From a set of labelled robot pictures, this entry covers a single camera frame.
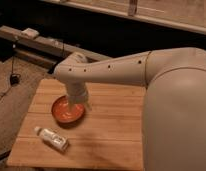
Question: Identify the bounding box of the orange ceramic bowl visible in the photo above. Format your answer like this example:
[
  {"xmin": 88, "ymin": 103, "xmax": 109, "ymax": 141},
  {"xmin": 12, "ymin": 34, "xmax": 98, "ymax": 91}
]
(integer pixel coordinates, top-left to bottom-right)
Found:
[{"xmin": 51, "ymin": 96, "xmax": 85, "ymax": 123}]

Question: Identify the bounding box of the wooden upright post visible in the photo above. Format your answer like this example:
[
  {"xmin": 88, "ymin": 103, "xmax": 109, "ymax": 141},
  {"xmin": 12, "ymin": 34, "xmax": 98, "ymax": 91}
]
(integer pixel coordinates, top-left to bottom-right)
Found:
[{"xmin": 128, "ymin": 0, "xmax": 138, "ymax": 16}]

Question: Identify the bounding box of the grey metal rail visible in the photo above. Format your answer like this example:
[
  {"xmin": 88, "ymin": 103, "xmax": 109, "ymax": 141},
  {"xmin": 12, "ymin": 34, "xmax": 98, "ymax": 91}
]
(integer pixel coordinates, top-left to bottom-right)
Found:
[{"xmin": 0, "ymin": 26, "xmax": 109, "ymax": 61}]

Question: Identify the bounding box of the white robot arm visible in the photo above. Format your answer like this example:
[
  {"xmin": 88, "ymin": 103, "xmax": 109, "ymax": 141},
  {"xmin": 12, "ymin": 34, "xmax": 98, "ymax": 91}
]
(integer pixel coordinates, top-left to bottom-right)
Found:
[{"xmin": 54, "ymin": 47, "xmax": 206, "ymax": 171}]

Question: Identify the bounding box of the clear plastic bottle white label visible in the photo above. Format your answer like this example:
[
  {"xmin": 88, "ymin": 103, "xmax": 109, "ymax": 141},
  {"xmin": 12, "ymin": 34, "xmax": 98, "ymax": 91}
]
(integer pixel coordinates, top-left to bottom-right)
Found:
[{"xmin": 34, "ymin": 126, "xmax": 68, "ymax": 151}]

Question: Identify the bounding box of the wooden board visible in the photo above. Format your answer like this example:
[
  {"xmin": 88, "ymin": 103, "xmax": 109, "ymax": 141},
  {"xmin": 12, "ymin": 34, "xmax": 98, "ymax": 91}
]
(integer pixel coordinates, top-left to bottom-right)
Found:
[{"xmin": 7, "ymin": 79, "xmax": 145, "ymax": 171}]

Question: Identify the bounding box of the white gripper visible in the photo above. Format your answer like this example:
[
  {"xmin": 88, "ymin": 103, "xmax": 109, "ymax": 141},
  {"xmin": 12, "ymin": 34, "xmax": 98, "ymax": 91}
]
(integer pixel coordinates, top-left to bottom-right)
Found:
[{"xmin": 65, "ymin": 83, "xmax": 91, "ymax": 110}]

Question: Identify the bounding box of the black cable with plug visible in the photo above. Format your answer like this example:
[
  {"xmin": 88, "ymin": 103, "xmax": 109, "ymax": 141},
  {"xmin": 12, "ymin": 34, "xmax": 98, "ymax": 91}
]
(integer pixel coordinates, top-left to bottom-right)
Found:
[{"xmin": 0, "ymin": 35, "xmax": 22, "ymax": 105}]

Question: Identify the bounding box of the small white box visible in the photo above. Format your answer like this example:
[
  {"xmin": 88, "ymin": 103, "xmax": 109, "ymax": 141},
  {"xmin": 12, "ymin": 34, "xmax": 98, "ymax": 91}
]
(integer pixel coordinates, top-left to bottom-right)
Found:
[{"xmin": 22, "ymin": 28, "xmax": 39, "ymax": 38}]

